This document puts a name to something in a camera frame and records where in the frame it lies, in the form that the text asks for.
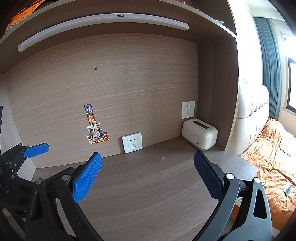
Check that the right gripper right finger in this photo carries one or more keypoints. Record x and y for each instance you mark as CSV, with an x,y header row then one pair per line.
x,y
253,220

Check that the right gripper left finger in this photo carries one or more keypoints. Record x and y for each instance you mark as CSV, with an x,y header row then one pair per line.
x,y
53,211

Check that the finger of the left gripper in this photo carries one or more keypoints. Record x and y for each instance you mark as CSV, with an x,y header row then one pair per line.
x,y
57,176
36,150

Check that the phone on bed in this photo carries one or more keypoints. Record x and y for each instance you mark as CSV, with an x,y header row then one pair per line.
x,y
287,189

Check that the orange bed cover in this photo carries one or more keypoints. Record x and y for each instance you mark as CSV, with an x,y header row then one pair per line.
x,y
273,154

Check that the white toaster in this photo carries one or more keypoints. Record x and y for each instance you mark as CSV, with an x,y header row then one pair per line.
x,y
200,134

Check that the cream padded headboard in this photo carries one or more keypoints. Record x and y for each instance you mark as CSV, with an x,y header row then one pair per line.
x,y
253,112

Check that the teal curtain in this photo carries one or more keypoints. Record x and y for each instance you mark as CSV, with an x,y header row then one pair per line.
x,y
271,64

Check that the colourful wall stickers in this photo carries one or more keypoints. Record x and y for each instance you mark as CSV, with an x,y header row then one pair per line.
x,y
95,132

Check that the lower white wall socket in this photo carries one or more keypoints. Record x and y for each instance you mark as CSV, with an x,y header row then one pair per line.
x,y
132,142

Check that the white wall socket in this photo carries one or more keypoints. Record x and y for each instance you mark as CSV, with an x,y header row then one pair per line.
x,y
188,109
132,142

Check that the upper white wall socket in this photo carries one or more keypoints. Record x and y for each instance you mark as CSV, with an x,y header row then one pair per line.
x,y
188,109

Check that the window with dark frame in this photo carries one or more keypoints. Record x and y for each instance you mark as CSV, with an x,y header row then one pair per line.
x,y
288,47

